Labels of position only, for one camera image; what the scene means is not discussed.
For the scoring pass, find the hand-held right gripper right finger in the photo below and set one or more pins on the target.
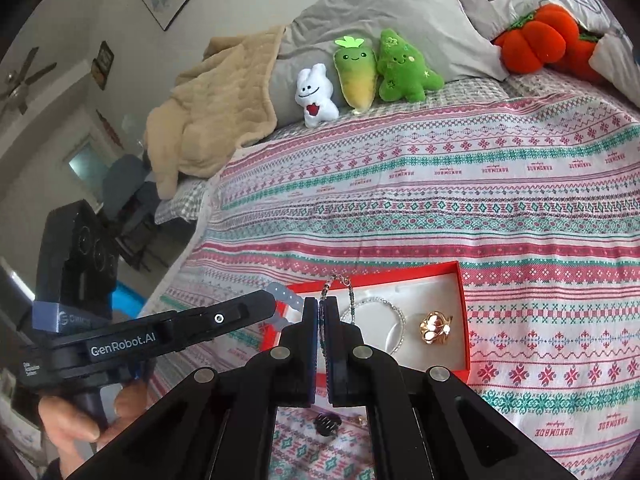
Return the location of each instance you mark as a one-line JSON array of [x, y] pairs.
[[330, 340]]

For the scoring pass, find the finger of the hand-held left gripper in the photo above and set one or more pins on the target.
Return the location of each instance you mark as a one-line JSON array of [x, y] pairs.
[[225, 317]]

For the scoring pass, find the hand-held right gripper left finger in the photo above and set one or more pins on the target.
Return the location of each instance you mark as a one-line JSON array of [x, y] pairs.
[[314, 340]]

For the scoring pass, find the black hair claw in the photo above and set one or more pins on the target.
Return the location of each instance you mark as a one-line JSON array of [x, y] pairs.
[[326, 422]]

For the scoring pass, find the gold brooch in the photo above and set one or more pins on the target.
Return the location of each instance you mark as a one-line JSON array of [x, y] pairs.
[[435, 327]]

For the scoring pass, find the red jewelry box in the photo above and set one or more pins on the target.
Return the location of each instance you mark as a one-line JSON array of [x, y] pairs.
[[430, 290]]

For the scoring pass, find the person's left hand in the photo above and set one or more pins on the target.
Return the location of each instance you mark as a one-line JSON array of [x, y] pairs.
[[62, 425]]

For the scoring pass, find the blue plastic stool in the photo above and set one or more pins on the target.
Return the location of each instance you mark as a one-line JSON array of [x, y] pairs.
[[125, 300]]

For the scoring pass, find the dark grey chair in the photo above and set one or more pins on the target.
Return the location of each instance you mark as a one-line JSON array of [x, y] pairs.
[[125, 185]]

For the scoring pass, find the ceiling fan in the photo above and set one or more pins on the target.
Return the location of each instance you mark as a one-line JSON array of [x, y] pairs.
[[20, 87]]

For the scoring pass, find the beige quilted blanket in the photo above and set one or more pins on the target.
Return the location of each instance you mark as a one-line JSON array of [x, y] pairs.
[[210, 110]]

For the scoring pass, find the white bunny plush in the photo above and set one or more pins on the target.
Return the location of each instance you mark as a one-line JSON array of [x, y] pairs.
[[315, 97]]

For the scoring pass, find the green yellow carrot plush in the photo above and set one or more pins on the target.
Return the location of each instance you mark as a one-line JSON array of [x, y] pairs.
[[356, 75]]

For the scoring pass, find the green tree plush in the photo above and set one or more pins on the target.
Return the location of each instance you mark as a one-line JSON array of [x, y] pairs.
[[400, 70]]

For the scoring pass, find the plain grey pillow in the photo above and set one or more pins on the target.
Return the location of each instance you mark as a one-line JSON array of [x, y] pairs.
[[400, 0]]

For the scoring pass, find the orange pumpkin plush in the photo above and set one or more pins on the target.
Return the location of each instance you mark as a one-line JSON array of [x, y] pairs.
[[535, 40]]

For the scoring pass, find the white deer print pillow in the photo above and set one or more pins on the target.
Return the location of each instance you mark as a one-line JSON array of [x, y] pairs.
[[617, 62]]

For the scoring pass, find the red hanging wall ornament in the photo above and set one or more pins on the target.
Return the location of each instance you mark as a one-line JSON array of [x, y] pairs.
[[110, 127]]

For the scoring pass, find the small dark wall plaque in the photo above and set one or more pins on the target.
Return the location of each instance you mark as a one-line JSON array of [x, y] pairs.
[[103, 62]]

